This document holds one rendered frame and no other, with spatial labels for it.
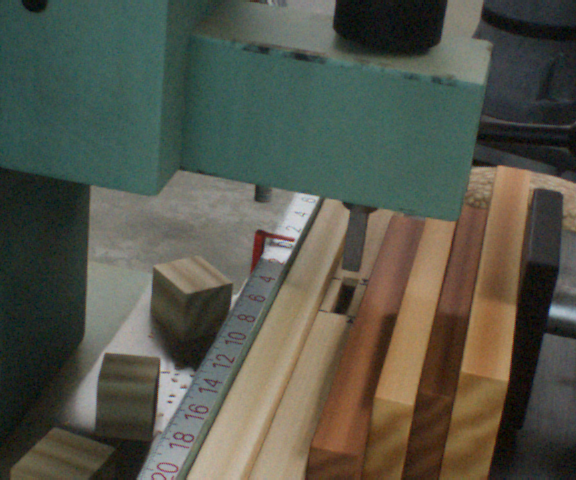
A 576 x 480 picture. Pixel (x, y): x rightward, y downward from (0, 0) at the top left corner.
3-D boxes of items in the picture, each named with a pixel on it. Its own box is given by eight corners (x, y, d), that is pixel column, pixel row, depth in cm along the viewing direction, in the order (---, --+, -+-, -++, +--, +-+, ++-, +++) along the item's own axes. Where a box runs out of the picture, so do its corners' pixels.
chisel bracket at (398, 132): (453, 255, 56) (486, 83, 52) (167, 199, 58) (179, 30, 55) (467, 195, 63) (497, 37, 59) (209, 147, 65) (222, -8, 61)
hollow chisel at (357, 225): (358, 273, 61) (372, 184, 59) (341, 269, 61) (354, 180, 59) (361, 265, 62) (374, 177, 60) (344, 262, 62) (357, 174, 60)
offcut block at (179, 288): (228, 330, 84) (233, 282, 82) (182, 342, 82) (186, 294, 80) (195, 301, 87) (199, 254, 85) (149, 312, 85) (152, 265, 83)
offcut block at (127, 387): (94, 436, 71) (96, 381, 70) (102, 405, 74) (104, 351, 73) (151, 441, 71) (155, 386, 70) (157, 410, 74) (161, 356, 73)
